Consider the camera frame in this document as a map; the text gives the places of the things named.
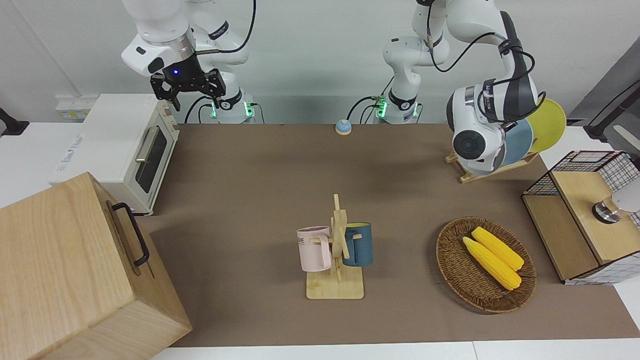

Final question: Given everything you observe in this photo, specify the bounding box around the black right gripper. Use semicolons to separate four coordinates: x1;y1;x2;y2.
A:
150;52;227;112

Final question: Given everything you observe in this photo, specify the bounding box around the wooden plate rack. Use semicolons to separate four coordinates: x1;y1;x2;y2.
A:
445;150;541;184

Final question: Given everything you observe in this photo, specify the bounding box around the light blue plate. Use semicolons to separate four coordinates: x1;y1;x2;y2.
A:
500;118;535;167

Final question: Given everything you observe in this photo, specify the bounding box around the yellow plate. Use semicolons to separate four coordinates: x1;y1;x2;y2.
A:
527;98;567;154

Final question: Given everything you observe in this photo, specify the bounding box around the white toaster oven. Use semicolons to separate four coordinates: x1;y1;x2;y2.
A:
48;93;181;217

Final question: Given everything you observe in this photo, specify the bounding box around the pink mug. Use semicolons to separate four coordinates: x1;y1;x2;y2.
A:
296;226;335;273

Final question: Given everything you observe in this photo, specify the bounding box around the teal blue mug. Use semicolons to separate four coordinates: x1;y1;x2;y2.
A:
342;222;374;267

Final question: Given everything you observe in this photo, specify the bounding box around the wooden mug tree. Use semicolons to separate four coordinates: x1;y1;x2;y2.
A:
306;194;365;301

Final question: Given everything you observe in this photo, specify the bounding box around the round wicker basket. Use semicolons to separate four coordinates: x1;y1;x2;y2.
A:
436;216;537;314

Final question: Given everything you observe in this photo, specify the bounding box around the yellow corn cob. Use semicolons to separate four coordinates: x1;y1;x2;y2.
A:
471;226;525;272
462;236;522;291

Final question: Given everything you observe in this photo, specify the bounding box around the wooden step shelf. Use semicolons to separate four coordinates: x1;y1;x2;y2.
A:
522;170;640;282

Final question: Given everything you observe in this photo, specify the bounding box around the white wall power strip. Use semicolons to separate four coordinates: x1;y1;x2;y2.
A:
55;97;93;120

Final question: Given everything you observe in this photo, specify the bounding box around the black camera stand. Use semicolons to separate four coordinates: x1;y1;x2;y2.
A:
0;107;29;137
584;95;640;146

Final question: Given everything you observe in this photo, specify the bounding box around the wooden box black handle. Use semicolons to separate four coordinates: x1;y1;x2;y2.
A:
0;171;193;360

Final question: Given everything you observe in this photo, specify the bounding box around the wire and wood shelf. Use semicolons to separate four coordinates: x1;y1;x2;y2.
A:
521;150;640;286

